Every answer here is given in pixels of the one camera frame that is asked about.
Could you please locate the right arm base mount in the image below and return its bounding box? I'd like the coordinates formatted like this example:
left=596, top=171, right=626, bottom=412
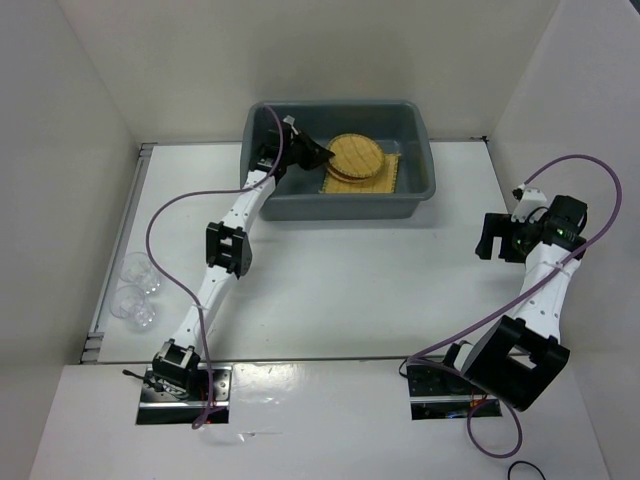
left=398, top=361, right=502, bottom=421

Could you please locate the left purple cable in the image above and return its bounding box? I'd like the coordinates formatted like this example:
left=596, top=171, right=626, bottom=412
left=145, top=104, right=287, bottom=431

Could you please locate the clear plastic cup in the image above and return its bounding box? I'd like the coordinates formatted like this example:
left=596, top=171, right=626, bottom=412
left=109, top=285, right=156, bottom=330
left=119, top=252, right=161, bottom=294

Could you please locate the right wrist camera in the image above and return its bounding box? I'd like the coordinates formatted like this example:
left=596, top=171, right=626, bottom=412
left=511, top=184, right=547, bottom=223

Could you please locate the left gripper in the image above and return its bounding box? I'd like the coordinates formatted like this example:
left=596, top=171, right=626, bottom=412
left=283, top=130, right=334, bottom=171

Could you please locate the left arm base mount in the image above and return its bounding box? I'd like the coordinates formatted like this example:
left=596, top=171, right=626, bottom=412
left=122, top=364, right=233, bottom=426

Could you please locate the round green-rimmed bamboo tray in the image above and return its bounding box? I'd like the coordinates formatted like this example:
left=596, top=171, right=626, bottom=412
left=328, top=133, right=385, bottom=180

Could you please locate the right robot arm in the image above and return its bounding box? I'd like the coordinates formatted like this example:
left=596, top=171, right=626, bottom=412
left=438, top=187, right=587, bottom=411

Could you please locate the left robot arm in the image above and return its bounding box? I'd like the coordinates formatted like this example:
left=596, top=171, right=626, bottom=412
left=152, top=116, right=333, bottom=400

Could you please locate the black cable loop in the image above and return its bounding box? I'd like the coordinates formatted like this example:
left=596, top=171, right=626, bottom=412
left=508, top=460, right=547, bottom=480

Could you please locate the square woven bamboo tray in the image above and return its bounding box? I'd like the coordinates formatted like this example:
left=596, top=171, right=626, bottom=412
left=319, top=154, right=400, bottom=194

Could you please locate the grey plastic bin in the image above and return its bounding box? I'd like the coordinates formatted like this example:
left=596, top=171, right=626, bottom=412
left=240, top=100, right=436, bottom=221

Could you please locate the round orange bamboo tray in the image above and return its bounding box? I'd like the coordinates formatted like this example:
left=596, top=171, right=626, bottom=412
left=327, top=167, right=368, bottom=184

